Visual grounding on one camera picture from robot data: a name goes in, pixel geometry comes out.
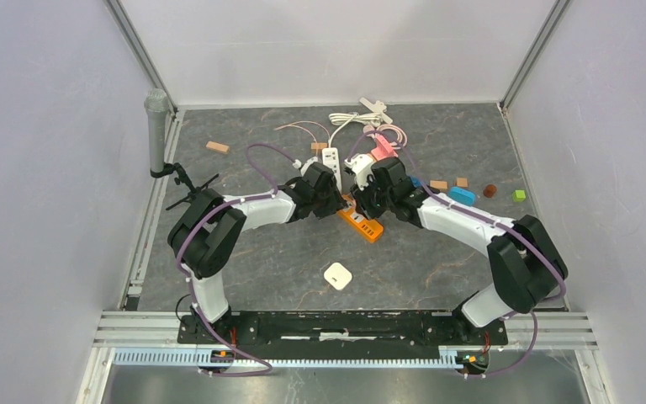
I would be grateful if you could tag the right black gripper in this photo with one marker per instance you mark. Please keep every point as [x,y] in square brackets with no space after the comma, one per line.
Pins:
[361,197]

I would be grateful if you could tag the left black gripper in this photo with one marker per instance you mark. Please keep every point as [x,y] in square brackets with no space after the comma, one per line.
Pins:
[336,201]

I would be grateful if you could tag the orange power strip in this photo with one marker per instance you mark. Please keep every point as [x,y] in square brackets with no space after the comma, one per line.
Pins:
[370,230]

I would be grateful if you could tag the white square adapter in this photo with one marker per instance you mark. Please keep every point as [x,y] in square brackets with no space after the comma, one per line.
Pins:
[338,276]

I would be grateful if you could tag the light blue adapter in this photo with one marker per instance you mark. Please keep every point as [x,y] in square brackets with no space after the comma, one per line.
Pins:
[462,196]

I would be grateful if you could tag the dark blue cube adapter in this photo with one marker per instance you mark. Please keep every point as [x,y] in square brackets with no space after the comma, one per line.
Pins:
[416,182]

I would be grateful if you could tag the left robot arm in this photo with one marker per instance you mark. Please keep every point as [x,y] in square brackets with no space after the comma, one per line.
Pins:
[204,237]

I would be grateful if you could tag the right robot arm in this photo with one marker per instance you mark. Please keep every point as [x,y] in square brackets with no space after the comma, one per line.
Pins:
[525,265]

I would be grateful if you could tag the pink cube socket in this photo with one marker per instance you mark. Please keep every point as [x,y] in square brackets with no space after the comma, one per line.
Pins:
[383,149]

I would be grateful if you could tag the small white power strip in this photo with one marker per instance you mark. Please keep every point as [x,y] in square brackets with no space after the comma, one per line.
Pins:
[330,158]

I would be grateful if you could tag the small wooden block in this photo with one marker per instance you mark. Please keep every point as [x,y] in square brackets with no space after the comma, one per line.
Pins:
[318,147]

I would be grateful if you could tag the brown cylinder block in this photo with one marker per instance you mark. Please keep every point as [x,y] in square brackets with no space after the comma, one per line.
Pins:
[490,191]

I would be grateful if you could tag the black tripod stand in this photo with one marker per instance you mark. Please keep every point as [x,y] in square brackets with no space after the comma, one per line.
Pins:
[181,177]

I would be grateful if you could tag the green cube block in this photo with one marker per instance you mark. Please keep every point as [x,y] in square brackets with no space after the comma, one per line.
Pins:
[519,195]

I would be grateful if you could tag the grey microphone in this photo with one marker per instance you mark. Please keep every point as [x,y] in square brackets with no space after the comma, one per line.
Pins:
[157,109]

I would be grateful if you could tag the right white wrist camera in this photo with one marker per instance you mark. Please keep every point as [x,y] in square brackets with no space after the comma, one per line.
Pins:
[360,168]

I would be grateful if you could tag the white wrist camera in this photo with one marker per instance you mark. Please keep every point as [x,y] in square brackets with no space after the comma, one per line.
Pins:
[302,167]
[360,168]

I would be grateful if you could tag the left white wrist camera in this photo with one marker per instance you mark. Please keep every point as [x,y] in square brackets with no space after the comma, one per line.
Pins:
[302,167]

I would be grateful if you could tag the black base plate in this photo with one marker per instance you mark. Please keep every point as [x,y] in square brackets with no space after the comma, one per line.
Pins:
[406,334]

